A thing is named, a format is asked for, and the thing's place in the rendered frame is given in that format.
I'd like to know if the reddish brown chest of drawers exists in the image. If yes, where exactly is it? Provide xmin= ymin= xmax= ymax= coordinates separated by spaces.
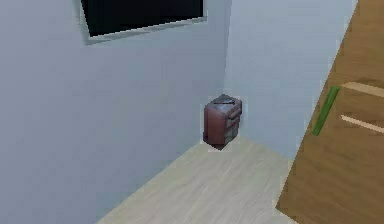
xmin=202 ymin=94 xmax=243 ymax=152

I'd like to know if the brown wooden room door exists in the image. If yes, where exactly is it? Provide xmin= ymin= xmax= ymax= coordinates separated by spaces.
xmin=275 ymin=0 xmax=384 ymax=224

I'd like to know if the green door handle bar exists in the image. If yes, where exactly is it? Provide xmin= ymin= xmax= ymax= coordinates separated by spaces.
xmin=311 ymin=85 xmax=341 ymax=137

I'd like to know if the dark window with grey frame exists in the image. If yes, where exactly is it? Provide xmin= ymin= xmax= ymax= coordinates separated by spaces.
xmin=78 ymin=0 xmax=208 ymax=46

